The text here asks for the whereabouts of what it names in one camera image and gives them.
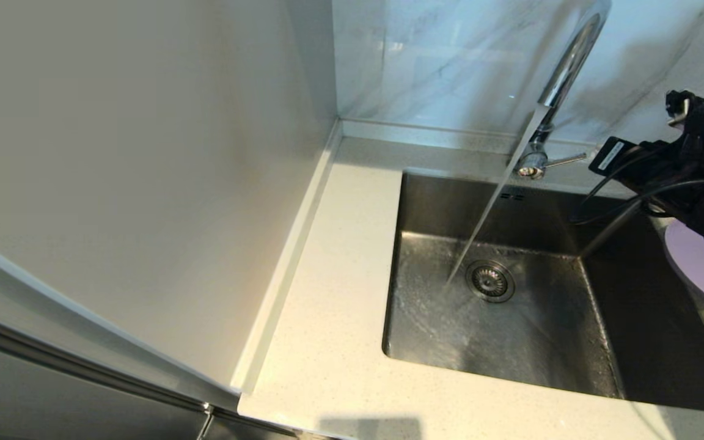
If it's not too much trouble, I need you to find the chrome faucet lever handle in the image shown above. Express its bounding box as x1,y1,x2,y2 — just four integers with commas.
543,153,588,169

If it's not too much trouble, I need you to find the stainless steel sink basin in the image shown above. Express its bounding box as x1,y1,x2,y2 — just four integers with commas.
381,170,704,411

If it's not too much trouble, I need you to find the chrome gooseneck faucet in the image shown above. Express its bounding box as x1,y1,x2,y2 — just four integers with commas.
507,0,611,181

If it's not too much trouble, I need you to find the clear running water stream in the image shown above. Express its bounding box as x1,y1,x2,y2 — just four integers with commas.
444,104,549,289

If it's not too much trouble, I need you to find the round metal drain strainer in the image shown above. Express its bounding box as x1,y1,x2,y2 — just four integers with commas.
465,260,516,304

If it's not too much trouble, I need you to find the white tall cabinet side panel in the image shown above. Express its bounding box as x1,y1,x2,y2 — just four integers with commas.
0,0,338,411

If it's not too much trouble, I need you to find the stainless steel appliance door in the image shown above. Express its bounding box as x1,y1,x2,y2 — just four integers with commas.
0,306,304,440

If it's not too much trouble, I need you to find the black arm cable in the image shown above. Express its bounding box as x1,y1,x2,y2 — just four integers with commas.
572,147,704,224

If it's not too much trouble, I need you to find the black wrist camera white label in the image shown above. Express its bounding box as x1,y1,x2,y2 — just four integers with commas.
589,137,637,178

